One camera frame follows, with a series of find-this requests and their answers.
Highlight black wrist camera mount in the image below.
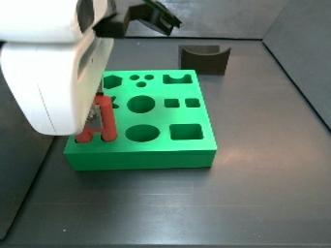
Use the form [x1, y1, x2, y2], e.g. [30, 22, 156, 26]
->
[93, 0, 181, 39]

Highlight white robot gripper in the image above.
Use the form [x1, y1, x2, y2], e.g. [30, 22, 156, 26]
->
[0, 0, 114, 136]

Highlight dark curved holder block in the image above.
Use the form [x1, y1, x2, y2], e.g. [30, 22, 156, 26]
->
[178, 45, 230, 76]

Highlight green foam shape-sorting block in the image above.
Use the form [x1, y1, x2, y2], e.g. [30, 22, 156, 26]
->
[62, 70, 217, 171]

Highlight red square-circle peg object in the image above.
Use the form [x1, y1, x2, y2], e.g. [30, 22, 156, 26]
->
[74, 95, 117, 143]

